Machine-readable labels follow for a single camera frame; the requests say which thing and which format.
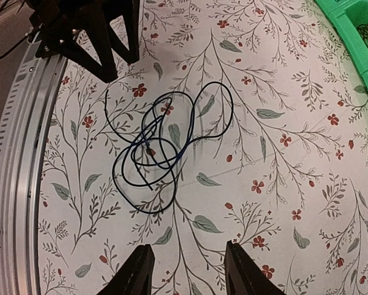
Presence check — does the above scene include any green bin middle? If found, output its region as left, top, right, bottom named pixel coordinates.
left=315, top=0, right=368, bottom=76

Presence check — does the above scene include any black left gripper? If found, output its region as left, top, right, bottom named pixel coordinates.
left=28, top=0, right=140, bottom=82

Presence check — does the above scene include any aluminium front frame rail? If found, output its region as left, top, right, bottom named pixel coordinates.
left=0, top=36, right=67, bottom=294

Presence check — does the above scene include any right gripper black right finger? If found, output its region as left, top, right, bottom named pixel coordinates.
left=225, top=241, right=284, bottom=295

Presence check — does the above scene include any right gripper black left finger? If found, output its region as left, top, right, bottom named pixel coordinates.
left=99, top=244, right=155, bottom=295

